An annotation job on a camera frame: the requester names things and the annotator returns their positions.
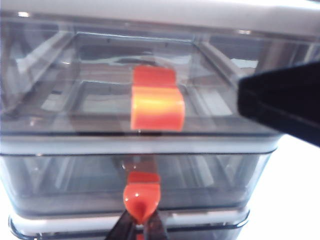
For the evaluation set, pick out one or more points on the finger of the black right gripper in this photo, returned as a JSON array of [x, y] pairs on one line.
[[282, 102]]

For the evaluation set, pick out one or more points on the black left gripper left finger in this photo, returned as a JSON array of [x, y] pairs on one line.
[[126, 227]]

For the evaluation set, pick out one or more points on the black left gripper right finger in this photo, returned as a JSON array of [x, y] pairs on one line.
[[155, 227]]

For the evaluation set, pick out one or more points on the white drawer cabinet frame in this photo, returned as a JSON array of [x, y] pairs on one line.
[[75, 145]]

